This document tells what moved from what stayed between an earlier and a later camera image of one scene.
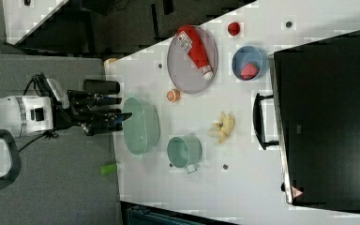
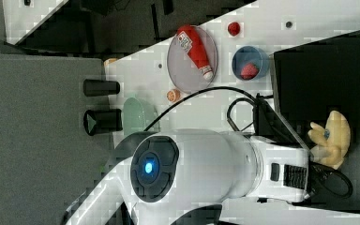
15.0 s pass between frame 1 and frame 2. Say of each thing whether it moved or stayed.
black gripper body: moved
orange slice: stayed
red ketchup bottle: stayed
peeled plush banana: moved
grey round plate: stayed
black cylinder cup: stayed
